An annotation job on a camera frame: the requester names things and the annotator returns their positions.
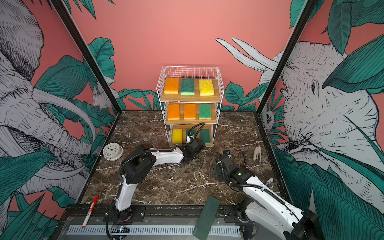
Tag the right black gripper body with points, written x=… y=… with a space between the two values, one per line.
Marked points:
x=219 y=174

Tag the yellow sponge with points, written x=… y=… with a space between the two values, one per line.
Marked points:
x=177 y=136
x=206 y=88

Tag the orange sponge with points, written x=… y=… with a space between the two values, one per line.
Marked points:
x=172 y=86
x=173 y=112
x=189 y=112

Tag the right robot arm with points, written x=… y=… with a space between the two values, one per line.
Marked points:
x=264 y=207

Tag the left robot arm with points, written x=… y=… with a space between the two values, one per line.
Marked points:
x=139 y=163

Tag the beige plastic clip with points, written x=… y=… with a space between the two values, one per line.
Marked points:
x=257 y=154

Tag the dark green foreground sponge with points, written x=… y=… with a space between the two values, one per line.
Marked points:
x=206 y=218

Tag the white round clock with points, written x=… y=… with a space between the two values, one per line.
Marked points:
x=112 y=152

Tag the red white marker pen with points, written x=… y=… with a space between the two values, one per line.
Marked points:
x=90 y=212

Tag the white wire three-tier shelf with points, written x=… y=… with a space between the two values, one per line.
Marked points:
x=190 y=99

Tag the white slotted cable duct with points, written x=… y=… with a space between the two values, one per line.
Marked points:
x=164 y=230

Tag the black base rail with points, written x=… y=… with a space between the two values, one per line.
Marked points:
x=137 y=214

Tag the right black frame post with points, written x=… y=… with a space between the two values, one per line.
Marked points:
x=298 y=29

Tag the black frame post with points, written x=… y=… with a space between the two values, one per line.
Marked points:
x=83 y=47
x=298 y=29

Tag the left black frame post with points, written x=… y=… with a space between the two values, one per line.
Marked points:
x=83 y=47

